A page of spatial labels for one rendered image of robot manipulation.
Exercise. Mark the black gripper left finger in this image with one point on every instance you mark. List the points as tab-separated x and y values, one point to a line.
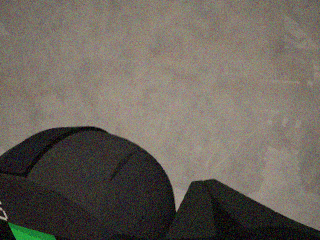
194	219

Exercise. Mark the dark grey controller unit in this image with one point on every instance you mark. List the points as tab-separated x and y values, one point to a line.
81	183

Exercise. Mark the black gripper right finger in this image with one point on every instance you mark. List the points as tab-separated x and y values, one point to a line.
239	218

